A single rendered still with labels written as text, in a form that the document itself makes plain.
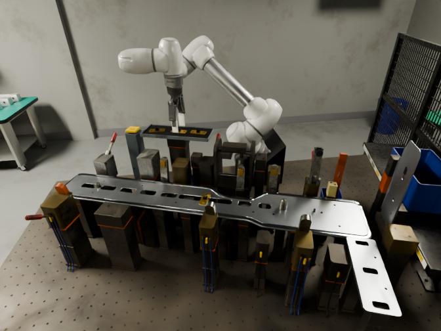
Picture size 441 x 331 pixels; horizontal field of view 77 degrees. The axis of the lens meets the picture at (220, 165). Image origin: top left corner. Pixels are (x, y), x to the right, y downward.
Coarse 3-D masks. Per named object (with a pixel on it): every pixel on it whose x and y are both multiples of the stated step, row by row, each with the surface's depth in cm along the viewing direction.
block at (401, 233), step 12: (396, 228) 97; (408, 228) 97; (384, 240) 100; (396, 240) 93; (408, 240) 92; (384, 252) 100; (396, 252) 95; (408, 252) 94; (384, 264) 99; (396, 264) 98; (396, 276) 101
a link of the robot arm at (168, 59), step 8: (168, 40) 120; (176, 40) 122; (160, 48) 122; (168, 48) 121; (176, 48) 122; (152, 56) 122; (160, 56) 122; (168, 56) 122; (176, 56) 123; (160, 64) 124; (168, 64) 124; (176, 64) 124; (168, 72) 126; (176, 72) 127
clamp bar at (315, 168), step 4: (316, 148) 116; (320, 148) 117; (316, 152) 114; (320, 152) 114; (316, 156) 118; (320, 156) 117; (312, 160) 119; (316, 160) 119; (320, 160) 117; (312, 164) 119; (316, 164) 119; (320, 164) 118; (312, 168) 119; (316, 168) 120; (312, 172) 120; (316, 172) 121; (316, 176) 122; (316, 180) 121; (316, 184) 122
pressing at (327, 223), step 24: (72, 192) 128; (96, 192) 128; (120, 192) 128; (168, 192) 127; (192, 192) 127; (216, 192) 126; (264, 192) 125; (240, 216) 113; (264, 216) 112; (288, 216) 112; (312, 216) 112; (336, 216) 111; (360, 216) 111
